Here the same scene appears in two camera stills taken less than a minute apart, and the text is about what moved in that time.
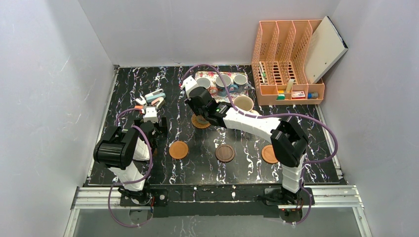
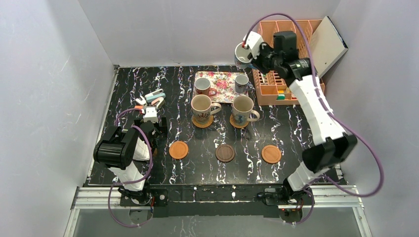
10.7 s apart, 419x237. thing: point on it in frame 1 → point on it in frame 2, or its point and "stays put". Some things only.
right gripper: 199,109 → 259,57
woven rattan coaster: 199,125 stays put
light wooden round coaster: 268,155 stays put
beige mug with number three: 243,102 stays put
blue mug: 221,89 → 240,57
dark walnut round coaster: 225,153 stays put
